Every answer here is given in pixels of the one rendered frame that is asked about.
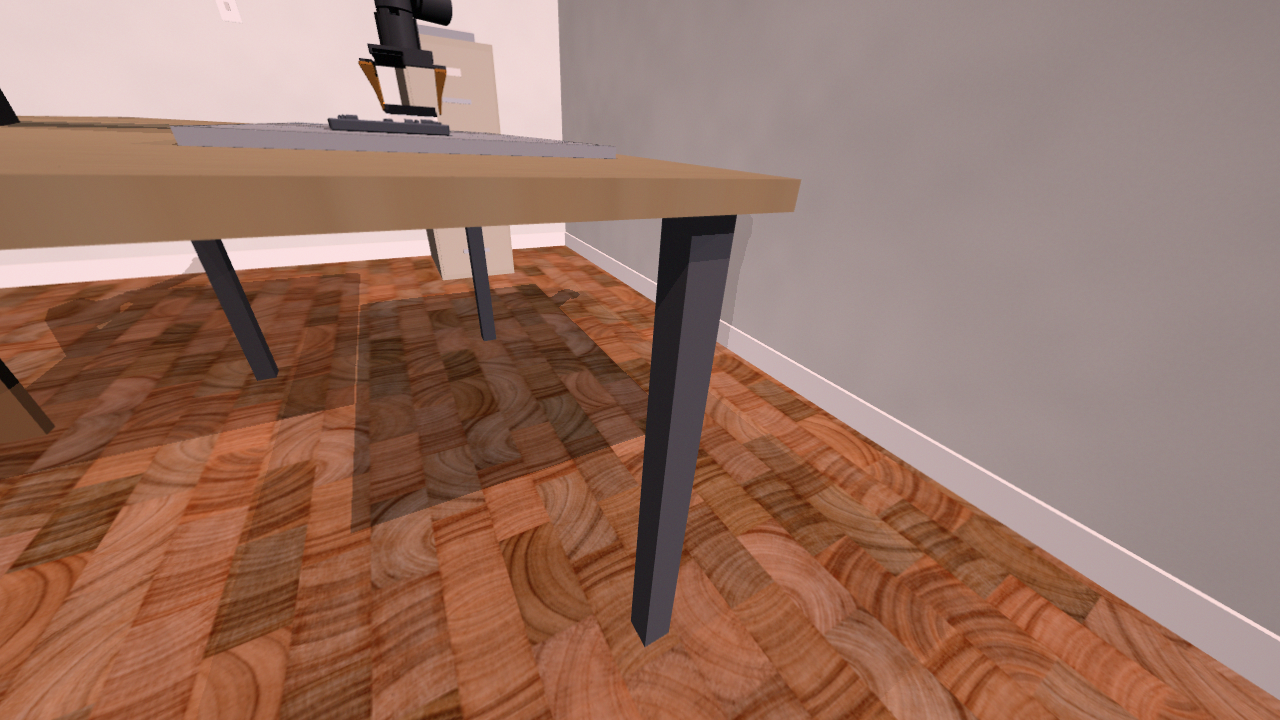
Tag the white well plate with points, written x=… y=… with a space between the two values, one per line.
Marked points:
x=400 y=117

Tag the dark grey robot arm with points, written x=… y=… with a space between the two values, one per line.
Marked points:
x=434 y=11

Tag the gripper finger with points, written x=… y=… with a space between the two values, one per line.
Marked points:
x=440 y=76
x=370 y=72

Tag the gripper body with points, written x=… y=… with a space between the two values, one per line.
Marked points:
x=399 y=40

